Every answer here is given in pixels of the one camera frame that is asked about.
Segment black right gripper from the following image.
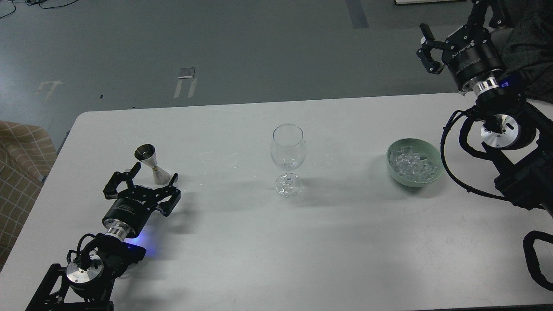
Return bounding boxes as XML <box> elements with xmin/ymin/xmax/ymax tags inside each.
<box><xmin>416</xmin><ymin>0</ymin><xmax>512</xmax><ymax>93</ymax></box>

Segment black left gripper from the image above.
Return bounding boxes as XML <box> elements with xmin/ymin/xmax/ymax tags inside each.
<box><xmin>102</xmin><ymin>163</ymin><xmax>181</xmax><ymax>239</ymax></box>

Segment steel cocktail jigger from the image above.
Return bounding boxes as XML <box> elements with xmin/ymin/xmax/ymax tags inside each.
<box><xmin>134</xmin><ymin>144</ymin><xmax>171</xmax><ymax>185</ymax></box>

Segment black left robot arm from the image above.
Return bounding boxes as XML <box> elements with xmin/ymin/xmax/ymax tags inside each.
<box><xmin>26</xmin><ymin>162</ymin><xmax>181</xmax><ymax>311</ymax></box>

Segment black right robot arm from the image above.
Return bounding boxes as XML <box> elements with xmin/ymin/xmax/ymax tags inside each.
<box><xmin>416</xmin><ymin>0</ymin><xmax>552</xmax><ymax>214</ymax></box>

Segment pile of clear ice cubes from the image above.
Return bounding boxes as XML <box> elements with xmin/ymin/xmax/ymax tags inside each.
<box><xmin>388</xmin><ymin>146</ymin><xmax>439</xmax><ymax>183</ymax></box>

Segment clear wine glass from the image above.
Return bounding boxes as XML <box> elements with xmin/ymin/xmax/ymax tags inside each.
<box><xmin>270</xmin><ymin>124</ymin><xmax>306</xmax><ymax>197</ymax></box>

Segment dark grey jacket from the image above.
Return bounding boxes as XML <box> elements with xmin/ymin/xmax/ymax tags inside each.
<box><xmin>494</xmin><ymin>0</ymin><xmax>553</xmax><ymax>104</ymax></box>

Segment beige checkered cloth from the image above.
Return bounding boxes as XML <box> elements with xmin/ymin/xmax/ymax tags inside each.
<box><xmin>0</xmin><ymin>121</ymin><xmax>57</xmax><ymax>268</ymax></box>

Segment green bowl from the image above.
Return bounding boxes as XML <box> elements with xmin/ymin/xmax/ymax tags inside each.
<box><xmin>385</xmin><ymin>138</ymin><xmax>445</xmax><ymax>188</ymax></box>

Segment black floor cables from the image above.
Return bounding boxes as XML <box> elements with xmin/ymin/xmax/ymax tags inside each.
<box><xmin>0</xmin><ymin>0</ymin><xmax>79</xmax><ymax>19</ymax></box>

